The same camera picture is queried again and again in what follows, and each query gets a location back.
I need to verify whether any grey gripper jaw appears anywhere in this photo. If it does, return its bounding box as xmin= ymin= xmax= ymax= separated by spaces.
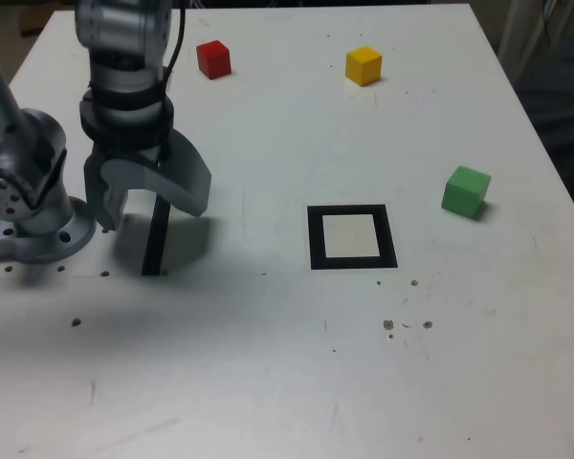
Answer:
xmin=99 ymin=130 xmax=213 ymax=217
xmin=84 ymin=147 xmax=130 ymax=232

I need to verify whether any red cube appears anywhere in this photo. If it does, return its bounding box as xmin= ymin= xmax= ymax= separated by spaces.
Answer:
xmin=195 ymin=40 xmax=232 ymax=80

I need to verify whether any yellow cube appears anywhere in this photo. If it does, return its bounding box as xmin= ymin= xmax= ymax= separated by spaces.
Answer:
xmin=345 ymin=46 xmax=384 ymax=88

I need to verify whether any green cube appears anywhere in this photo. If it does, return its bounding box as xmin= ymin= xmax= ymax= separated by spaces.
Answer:
xmin=440 ymin=165 xmax=493 ymax=221

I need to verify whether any black tape square outline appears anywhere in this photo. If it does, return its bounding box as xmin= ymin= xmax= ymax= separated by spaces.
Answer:
xmin=306 ymin=204 xmax=399 ymax=271

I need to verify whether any black tape strip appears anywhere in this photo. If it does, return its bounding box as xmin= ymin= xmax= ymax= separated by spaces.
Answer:
xmin=141 ymin=195 xmax=172 ymax=276

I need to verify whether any brown cardboard box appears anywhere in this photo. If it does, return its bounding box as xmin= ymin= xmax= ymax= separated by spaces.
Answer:
xmin=18 ymin=4 xmax=54 ymax=37

